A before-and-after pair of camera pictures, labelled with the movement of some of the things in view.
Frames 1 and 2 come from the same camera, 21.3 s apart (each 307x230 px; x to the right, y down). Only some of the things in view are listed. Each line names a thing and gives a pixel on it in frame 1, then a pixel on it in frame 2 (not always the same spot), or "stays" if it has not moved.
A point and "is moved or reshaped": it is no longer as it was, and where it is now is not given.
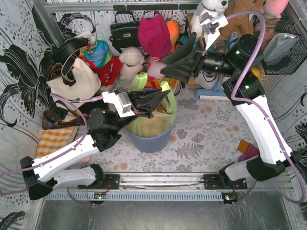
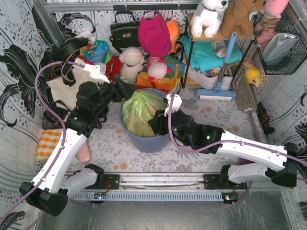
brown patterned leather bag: [60, 115] stays
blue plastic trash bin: [150, 144] stays
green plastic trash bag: [161, 122] is moved or reshaped
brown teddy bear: [241, 24] stays
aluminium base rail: [150, 187] stays
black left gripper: [134, 105] → [120, 86]
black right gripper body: [198, 63] → [156, 122]
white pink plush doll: [154, 64] stays
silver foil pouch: [279, 47] stays
